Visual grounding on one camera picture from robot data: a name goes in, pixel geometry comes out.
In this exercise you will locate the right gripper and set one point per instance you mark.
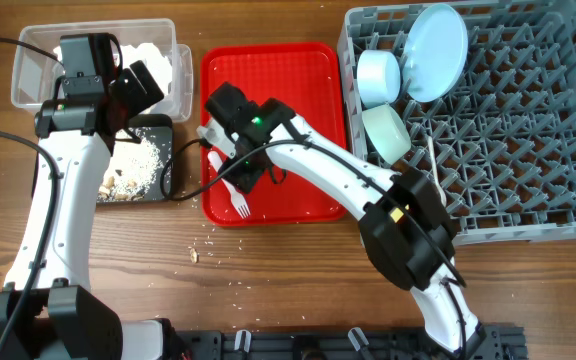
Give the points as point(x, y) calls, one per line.
point(247, 170)

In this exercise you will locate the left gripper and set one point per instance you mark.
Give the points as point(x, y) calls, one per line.
point(139, 98)

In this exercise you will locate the white plastic fork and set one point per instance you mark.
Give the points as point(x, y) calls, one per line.
point(237, 200)

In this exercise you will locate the white paper napkin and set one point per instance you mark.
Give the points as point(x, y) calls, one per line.
point(153, 65)

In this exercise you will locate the rice and food scraps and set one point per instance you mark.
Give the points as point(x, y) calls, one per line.
point(133, 168)

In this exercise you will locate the green bowl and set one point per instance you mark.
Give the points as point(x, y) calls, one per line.
point(387, 132)

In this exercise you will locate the light blue bowl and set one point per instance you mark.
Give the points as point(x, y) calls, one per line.
point(378, 78)

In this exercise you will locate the light blue plate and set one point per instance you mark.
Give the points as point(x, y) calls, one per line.
point(435, 53)

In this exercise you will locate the yellow cup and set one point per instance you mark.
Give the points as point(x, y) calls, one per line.
point(396, 214)

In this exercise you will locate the white plastic spoon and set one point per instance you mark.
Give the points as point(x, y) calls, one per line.
point(431, 151)

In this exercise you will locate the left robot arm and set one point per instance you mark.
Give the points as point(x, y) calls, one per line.
point(47, 309)

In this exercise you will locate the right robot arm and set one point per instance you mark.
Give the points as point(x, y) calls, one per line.
point(405, 229)

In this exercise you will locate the grey dishwasher rack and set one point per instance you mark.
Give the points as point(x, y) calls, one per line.
point(505, 135)

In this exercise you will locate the black plastic tray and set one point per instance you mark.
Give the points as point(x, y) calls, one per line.
point(165, 136)

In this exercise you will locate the food scrap on table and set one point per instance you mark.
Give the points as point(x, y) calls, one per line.
point(194, 255)

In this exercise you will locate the clear plastic bin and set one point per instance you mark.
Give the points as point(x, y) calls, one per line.
point(28, 93)

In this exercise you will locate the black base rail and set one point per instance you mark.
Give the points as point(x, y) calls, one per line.
point(490, 342)

